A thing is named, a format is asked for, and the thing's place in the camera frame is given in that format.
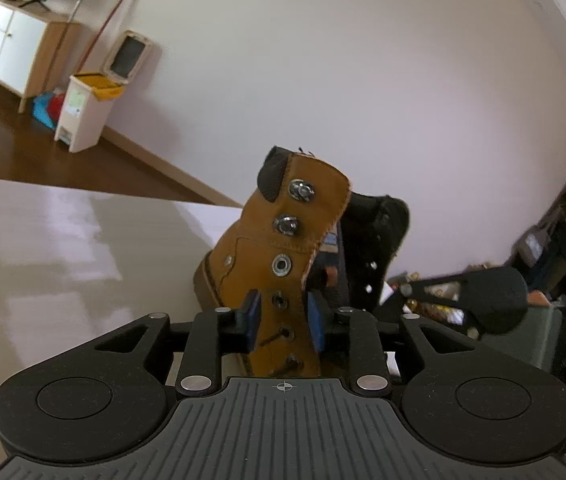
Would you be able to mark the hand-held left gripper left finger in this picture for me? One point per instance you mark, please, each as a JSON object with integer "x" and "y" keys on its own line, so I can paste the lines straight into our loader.
{"x": 253, "y": 317}

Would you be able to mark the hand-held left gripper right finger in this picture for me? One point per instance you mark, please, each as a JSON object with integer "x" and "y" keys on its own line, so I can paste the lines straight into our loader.
{"x": 315, "y": 327}

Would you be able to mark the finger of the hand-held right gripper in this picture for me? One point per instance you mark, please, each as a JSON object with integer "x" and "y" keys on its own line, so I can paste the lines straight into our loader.
{"x": 433, "y": 280}

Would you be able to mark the dark brown shoelace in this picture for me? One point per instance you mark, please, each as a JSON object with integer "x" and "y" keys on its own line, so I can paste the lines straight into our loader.
{"x": 274, "y": 338}

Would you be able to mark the brown leather boot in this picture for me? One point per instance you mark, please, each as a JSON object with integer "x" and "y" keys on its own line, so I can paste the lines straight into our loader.
{"x": 273, "y": 240}

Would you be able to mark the group of plastic bottles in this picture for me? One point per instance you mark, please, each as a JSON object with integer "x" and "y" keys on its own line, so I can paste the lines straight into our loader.
{"x": 440, "y": 291}

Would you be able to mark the white pedal trash bin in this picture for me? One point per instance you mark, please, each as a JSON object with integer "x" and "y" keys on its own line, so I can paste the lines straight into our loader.
{"x": 83, "y": 110}

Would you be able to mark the red plastic item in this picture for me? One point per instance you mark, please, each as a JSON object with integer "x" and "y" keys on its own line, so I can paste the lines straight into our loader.
{"x": 57, "y": 107}

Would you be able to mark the blue dustpan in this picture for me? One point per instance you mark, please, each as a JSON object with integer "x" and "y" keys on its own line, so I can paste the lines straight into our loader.
{"x": 43, "y": 112}

